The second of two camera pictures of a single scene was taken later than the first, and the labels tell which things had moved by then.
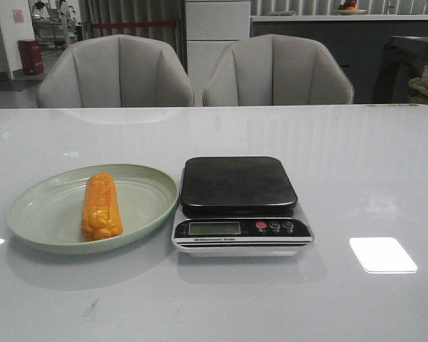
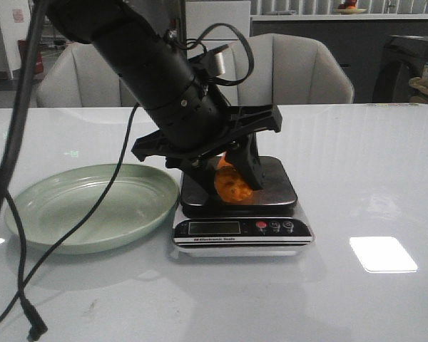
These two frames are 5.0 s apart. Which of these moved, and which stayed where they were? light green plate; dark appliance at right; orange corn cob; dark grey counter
Moved: orange corn cob
Stayed: dark appliance at right; light green plate; dark grey counter
